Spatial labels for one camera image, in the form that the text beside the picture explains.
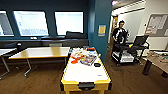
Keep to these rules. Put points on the white storage box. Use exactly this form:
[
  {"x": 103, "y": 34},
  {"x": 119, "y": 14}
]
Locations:
[{"x": 124, "y": 57}]

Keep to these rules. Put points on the dark padded backrest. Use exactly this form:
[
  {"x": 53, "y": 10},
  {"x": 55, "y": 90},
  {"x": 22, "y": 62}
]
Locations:
[{"x": 75, "y": 34}]

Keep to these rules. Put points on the dark window bench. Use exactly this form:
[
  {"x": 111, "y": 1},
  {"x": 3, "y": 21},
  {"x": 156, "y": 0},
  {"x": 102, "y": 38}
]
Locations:
[{"x": 40, "y": 41}]

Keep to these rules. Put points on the red yellow game box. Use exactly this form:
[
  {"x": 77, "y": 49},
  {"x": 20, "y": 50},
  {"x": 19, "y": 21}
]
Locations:
[{"x": 76, "y": 55}]

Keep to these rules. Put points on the clear plastic container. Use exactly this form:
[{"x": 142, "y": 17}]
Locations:
[{"x": 79, "y": 49}]

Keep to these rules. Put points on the bright window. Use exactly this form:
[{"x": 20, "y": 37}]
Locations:
[
  {"x": 6, "y": 24},
  {"x": 31, "y": 23},
  {"x": 69, "y": 23}
]

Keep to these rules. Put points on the light brown door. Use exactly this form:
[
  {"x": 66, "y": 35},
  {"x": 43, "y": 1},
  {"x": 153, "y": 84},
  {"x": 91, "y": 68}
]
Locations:
[{"x": 115, "y": 24}]

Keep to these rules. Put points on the grey wall vent panel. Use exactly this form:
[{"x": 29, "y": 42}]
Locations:
[{"x": 55, "y": 44}]

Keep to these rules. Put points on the yellow wall sign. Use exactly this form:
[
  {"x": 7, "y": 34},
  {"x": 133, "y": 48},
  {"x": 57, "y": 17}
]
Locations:
[{"x": 102, "y": 30}]

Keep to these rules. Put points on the white blue-rimmed bowl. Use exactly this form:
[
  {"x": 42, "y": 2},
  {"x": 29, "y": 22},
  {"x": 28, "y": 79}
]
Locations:
[{"x": 91, "y": 52}]

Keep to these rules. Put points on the wooden lounge table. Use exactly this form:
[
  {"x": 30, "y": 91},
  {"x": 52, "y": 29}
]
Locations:
[
  {"x": 40, "y": 52},
  {"x": 6, "y": 52}
]

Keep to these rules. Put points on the flat red object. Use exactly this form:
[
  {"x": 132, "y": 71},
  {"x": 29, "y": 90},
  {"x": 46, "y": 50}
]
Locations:
[{"x": 91, "y": 49}]

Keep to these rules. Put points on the person in dark shirt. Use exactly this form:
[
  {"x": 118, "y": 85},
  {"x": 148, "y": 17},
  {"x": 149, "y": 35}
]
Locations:
[{"x": 120, "y": 33}]

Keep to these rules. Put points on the yellow-legged gaming table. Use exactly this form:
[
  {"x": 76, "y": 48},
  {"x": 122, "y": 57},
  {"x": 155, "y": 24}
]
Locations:
[{"x": 85, "y": 78}]

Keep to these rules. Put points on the flat orange disc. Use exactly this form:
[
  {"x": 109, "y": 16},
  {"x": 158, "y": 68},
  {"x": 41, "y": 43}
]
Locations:
[{"x": 74, "y": 61}]

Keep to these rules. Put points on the colourful board game box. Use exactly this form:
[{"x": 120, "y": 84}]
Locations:
[{"x": 88, "y": 60}]

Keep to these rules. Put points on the grey pin board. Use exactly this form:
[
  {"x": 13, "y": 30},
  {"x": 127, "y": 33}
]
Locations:
[{"x": 157, "y": 24}]

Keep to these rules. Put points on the dark office chair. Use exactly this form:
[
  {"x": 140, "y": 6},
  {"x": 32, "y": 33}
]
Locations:
[{"x": 18, "y": 46}]

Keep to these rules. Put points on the black laptop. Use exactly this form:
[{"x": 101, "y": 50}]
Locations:
[{"x": 140, "y": 40}]

